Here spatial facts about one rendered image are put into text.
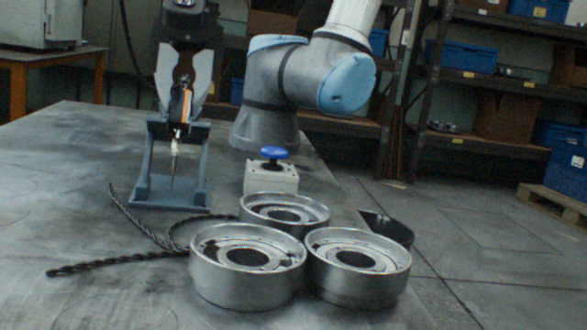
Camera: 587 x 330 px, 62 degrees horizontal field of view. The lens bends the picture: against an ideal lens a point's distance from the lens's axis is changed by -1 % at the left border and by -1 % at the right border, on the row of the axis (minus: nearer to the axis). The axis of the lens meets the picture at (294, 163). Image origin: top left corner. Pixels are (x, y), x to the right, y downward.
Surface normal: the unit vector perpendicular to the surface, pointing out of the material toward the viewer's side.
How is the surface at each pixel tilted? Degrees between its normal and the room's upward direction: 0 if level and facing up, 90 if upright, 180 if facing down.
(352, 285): 90
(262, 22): 82
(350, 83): 97
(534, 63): 90
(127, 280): 0
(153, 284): 0
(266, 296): 90
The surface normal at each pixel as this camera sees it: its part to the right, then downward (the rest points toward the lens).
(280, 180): 0.12, 0.25
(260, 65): -0.61, 0.06
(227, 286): -0.22, 0.20
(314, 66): -0.56, -0.21
